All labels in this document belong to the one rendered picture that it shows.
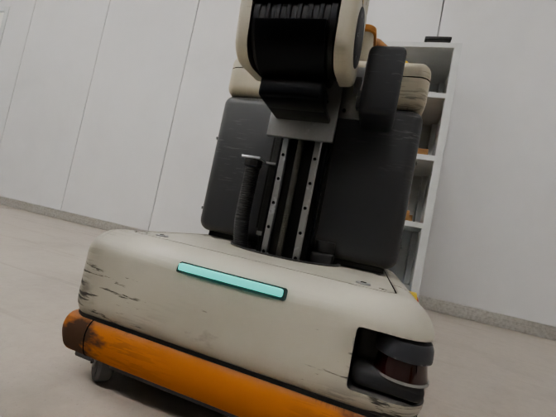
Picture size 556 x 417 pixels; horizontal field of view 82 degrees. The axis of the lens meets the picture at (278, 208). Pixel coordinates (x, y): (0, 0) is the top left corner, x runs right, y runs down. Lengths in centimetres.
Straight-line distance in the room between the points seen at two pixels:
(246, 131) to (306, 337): 60
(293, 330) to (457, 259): 200
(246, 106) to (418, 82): 44
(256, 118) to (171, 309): 56
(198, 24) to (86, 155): 158
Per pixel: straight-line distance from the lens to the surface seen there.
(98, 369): 71
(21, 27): 483
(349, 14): 64
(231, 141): 93
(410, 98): 88
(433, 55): 231
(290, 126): 78
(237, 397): 56
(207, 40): 322
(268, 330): 51
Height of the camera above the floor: 35
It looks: 3 degrees up
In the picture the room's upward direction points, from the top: 11 degrees clockwise
